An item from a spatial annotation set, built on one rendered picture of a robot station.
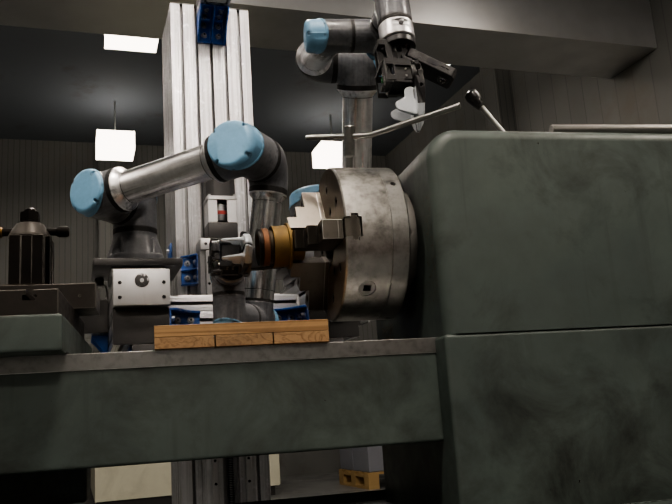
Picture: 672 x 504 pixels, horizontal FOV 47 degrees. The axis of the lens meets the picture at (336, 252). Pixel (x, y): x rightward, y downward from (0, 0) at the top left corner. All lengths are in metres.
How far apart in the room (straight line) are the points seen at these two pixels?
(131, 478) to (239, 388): 6.64
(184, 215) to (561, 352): 1.26
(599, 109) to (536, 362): 6.07
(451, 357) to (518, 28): 5.01
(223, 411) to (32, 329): 0.34
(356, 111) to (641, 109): 4.99
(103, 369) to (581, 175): 0.95
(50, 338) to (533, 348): 0.83
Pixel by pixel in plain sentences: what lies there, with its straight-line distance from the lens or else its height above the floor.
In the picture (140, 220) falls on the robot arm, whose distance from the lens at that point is 2.12.
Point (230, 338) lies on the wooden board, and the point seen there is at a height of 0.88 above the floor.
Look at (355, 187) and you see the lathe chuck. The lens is 1.50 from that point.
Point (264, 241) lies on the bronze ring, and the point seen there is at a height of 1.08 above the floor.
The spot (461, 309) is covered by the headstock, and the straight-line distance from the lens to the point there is 1.41.
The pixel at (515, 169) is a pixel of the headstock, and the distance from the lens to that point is 1.52.
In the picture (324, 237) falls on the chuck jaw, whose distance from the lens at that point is 1.45.
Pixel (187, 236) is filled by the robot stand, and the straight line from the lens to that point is 2.33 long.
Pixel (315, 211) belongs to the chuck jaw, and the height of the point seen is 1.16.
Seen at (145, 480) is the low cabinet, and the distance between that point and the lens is 7.99.
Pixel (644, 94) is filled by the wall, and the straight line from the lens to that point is 7.00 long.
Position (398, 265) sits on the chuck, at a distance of 1.47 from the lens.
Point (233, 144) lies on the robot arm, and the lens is 1.81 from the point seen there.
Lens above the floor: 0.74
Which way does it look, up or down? 12 degrees up
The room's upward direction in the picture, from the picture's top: 4 degrees counter-clockwise
